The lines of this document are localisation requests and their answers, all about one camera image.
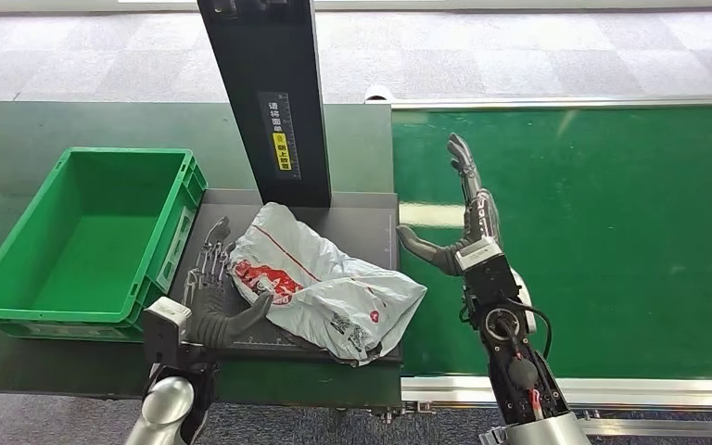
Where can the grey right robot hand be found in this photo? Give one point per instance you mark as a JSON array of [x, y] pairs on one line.
[[482, 221]]

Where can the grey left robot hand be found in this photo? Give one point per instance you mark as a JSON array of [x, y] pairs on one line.
[[208, 319]]

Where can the white package with red print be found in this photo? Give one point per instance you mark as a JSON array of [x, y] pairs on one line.
[[331, 295]]

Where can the green conveyor belt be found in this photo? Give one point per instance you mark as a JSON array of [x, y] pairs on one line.
[[638, 215]]

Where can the black scanner platform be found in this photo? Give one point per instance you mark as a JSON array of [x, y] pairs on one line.
[[356, 215]]

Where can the green plastic crate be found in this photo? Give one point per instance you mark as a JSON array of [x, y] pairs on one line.
[[92, 245]]

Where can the black yellow column label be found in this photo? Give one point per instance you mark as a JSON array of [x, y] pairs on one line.
[[281, 138]]

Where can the dark green table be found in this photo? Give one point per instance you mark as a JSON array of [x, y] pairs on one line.
[[24, 129]]

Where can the black scanner column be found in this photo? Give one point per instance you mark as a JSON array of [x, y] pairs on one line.
[[270, 61]]

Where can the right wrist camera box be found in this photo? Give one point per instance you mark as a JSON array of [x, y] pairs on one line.
[[479, 253]]

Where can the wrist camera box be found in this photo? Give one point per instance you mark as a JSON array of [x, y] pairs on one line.
[[162, 325], [479, 253]]

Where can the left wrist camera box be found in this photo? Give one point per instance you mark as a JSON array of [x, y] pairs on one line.
[[162, 325]]

